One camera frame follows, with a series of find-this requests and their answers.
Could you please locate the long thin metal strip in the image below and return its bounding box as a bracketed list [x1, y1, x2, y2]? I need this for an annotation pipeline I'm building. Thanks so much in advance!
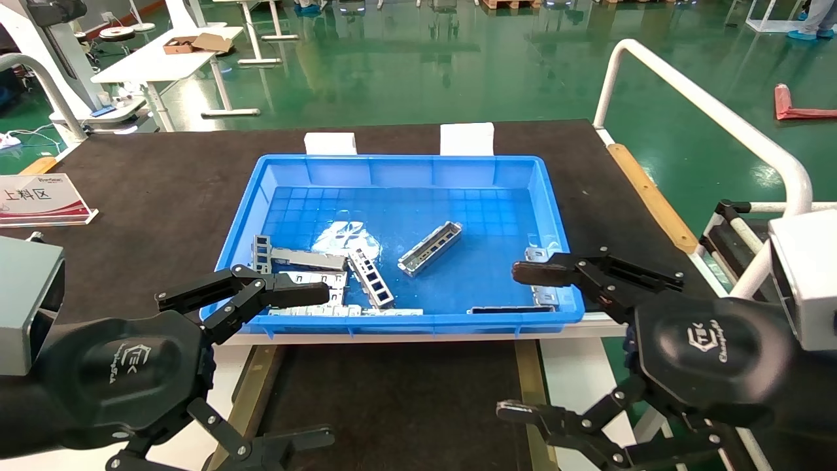
[268, 304, 424, 317]

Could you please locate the red floor object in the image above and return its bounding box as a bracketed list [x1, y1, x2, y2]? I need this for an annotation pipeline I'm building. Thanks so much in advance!
[774, 83, 837, 121]

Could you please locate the black table mat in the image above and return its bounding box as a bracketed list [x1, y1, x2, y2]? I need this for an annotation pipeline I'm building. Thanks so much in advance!
[0, 119, 717, 333]

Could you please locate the white table frame edge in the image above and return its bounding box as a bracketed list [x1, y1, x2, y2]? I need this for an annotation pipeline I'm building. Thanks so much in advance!
[222, 311, 632, 349]

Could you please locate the round white stand base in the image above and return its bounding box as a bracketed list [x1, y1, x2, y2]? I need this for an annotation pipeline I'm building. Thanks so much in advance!
[128, 0, 158, 33]

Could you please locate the white robot base platform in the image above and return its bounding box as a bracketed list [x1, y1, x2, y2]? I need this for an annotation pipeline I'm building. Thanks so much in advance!
[49, 95, 148, 135]

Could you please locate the dark thin metal strip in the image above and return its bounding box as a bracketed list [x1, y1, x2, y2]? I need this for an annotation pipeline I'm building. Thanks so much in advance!
[468, 305, 556, 315]

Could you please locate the long wooden strip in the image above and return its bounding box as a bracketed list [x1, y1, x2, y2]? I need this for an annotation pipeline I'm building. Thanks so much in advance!
[607, 143, 700, 254]

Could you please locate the red white sign placard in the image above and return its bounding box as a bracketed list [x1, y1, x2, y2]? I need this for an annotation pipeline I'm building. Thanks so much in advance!
[0, 173, 99, 228]

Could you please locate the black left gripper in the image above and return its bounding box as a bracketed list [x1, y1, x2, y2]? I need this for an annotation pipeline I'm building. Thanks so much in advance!
[0, 310, 214, 459]

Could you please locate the white office table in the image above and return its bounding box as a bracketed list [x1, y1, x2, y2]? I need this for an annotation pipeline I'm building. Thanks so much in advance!
[90, 25, 261, 133]

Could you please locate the white machine column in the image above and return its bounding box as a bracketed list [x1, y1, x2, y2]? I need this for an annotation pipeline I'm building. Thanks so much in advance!
[0, 0, 89, 112]

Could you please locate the metal rail with square holes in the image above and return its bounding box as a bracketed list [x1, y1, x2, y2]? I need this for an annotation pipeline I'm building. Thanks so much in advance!
[347, 249, 396, 309]

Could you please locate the person with blue shoe covers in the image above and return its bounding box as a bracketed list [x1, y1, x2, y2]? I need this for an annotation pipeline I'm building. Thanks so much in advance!
[787, 0, 837, 42]

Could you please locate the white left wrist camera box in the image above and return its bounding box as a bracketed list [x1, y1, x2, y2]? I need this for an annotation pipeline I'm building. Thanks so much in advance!
[0, 235, 66, 377]

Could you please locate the black flat container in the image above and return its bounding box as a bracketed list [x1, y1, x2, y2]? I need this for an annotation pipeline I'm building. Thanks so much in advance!
[245, 340, 532, 471]

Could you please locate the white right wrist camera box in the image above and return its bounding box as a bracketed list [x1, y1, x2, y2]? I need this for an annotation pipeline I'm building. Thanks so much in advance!
[768, 209, 837, 352]

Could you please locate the silver bent metal bracket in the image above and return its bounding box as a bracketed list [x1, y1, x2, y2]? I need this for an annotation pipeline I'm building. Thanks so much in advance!
[525, 247, 564, 307]

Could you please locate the grey slotted metal rail part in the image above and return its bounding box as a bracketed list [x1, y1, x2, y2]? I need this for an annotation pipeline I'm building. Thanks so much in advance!
[398, 221, 463, 277]

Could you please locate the short wooden strip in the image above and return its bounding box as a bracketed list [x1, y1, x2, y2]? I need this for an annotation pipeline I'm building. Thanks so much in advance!
[18, 157, 60, 176]

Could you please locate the large white foam block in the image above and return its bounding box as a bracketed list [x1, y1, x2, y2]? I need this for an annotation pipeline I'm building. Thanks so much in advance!
[440, 122, 495, 157]

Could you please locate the white tube brace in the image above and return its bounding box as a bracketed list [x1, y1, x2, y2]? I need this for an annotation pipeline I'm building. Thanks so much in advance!
[728, 216, 789, 300]

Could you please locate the upright grey metal bracket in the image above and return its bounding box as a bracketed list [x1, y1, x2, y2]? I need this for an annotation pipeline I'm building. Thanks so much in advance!
[253, 235, 273, 275]

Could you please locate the small white foam block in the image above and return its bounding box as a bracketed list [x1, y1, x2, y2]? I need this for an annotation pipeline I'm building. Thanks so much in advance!
[305, 132, 358, 156]

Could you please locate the blue plastic bin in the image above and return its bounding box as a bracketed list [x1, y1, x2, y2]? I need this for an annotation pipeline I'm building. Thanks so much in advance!
[199, 154, 585, 338]

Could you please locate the grey curved handrail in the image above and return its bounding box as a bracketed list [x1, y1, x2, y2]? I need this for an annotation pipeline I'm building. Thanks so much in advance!
[0, 54, 88, 143]

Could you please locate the white table leg frame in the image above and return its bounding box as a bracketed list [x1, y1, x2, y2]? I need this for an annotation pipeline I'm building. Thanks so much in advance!
[213, 0, 300, 66]

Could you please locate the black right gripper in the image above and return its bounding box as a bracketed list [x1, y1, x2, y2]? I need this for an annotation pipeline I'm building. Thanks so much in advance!
[496, 247, 837, 471]

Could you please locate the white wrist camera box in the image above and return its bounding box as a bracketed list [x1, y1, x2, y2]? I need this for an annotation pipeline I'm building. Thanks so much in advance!
[0, 235, 66, 377]
[768, 209, 837, 352]

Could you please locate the brass rail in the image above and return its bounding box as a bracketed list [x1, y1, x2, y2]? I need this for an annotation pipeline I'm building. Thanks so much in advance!
[203, 345, 283, 471]
[515, 340, 560, 471]

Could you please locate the white floor frame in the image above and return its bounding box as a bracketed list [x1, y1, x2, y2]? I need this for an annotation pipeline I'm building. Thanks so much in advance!
[745, 0, 808, 33]

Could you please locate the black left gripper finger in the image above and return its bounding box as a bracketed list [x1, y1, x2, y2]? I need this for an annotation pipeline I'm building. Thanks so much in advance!
[105, 398, 335, 471]
[156, 264, 331, 345]

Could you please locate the open cardboard box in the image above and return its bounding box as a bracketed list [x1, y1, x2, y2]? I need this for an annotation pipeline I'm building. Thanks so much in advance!
[163, 33, 233, 55]

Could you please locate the white curved handrail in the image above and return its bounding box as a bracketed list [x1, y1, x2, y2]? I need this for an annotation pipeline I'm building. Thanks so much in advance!
[592, 38, 813, 218]

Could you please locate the round stool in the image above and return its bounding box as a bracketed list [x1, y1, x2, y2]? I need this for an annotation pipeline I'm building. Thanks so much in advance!
[98, 26, 136, 58]

